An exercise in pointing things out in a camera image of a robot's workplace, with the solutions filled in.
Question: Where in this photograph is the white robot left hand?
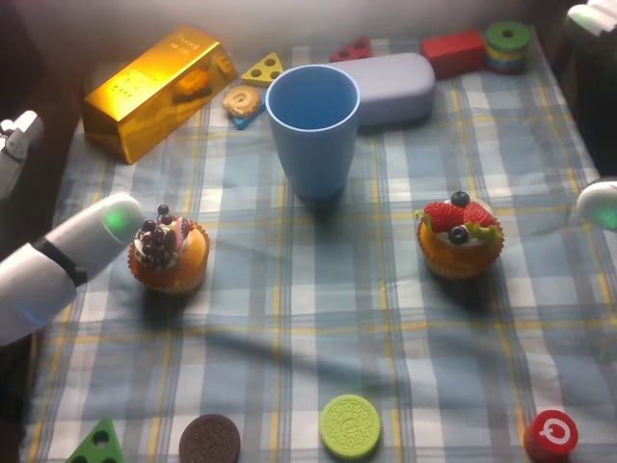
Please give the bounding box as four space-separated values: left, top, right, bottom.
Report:
0 109 45 200

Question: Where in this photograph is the cupcake with dark berries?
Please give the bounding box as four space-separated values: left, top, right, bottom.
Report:
127 204 212 295

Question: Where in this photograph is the cupcake with strawberries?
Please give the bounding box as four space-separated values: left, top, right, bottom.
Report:
415 190 505 281

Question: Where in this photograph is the blue plastic cup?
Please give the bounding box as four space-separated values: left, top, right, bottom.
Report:
264 65 362 203

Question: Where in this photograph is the shiny gold bar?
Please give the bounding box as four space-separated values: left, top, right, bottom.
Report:
79 26 241 166

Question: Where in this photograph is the small blue block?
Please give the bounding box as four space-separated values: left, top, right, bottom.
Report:
226 103 266 131

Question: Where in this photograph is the swirl biscuit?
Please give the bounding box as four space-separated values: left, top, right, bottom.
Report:
222 85 263 119

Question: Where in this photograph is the yellow triangle block with holes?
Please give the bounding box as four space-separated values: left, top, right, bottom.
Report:
240 51 285 88

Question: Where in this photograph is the green triangle block with holes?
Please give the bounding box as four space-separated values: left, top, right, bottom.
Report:
65 417 124 463

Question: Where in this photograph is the red triangle block with holes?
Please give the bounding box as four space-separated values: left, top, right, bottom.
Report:
329 37 372 64

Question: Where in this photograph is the brown sandwich cookie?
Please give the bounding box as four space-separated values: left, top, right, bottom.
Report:
178 413 242 463

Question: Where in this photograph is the blue plaid cloth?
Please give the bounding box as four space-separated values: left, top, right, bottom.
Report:
18 36 617 463

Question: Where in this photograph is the lilac glasses case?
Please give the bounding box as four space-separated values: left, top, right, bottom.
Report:
332 51 438 129

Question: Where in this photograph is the green sandwich cookie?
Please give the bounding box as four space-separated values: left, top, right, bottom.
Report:
318 394 383 460

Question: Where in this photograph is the red rectangular block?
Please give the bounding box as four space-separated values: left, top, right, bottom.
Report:
419 29 486 81

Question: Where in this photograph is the red cylinder with white symbol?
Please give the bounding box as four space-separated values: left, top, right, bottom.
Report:
523 409 579 462

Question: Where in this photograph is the blue ring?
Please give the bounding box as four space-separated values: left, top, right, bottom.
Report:
485 53 530 68

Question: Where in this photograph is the yellow ring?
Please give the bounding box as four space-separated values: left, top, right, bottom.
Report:
484 46 531 60

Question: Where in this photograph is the green ring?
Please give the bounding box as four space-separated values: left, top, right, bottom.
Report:
483 19 534 52

